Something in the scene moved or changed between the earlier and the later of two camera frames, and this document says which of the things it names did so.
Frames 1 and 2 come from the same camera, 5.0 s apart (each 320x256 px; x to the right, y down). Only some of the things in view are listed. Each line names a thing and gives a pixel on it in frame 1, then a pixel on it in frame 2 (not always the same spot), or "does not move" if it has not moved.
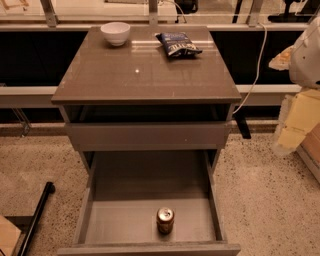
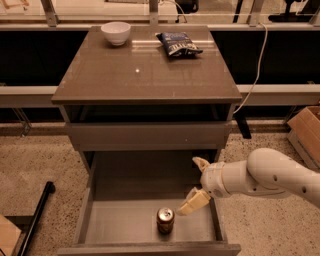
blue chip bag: x=178 y=44 does not move
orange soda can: x=165 y=220 does not move
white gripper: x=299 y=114 to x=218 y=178
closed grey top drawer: x=149 y=135 does not move
